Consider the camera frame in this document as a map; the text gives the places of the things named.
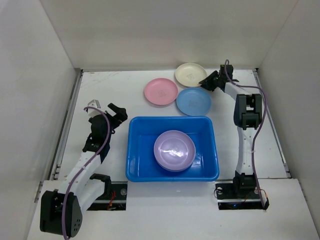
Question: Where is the purple plate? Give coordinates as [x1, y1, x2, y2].
[153, 130, 196, 172]

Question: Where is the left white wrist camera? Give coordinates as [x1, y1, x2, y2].
[85, 99, 101, 118]

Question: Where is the cream plate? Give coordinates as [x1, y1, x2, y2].
[174, 63, 208, 87]

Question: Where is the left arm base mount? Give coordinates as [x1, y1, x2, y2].
[88, 181, 128, 211]

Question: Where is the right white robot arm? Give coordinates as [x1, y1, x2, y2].
[199, 62, 265, 198]

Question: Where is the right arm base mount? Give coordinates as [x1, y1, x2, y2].
[213, 181, 270, 210]

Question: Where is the blue plastic bin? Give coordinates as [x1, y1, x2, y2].
[125, 116, 220, 182]

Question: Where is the pink plate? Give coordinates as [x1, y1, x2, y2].
[143, 78, 179, 106]

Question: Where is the aluminium rail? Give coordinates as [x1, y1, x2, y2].
[252, 68, 292, 179]
[46, 68, 83, 180]

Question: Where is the left aluminium rail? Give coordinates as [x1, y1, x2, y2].
[46, 68, 83, 180]

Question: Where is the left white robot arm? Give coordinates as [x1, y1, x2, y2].
[39, 100, 128, 240]

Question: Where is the blue plate centre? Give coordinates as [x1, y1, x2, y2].
[176, 87, 212, 116]

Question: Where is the right aluminium rail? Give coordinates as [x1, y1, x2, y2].
[252, 68, 292, 179]

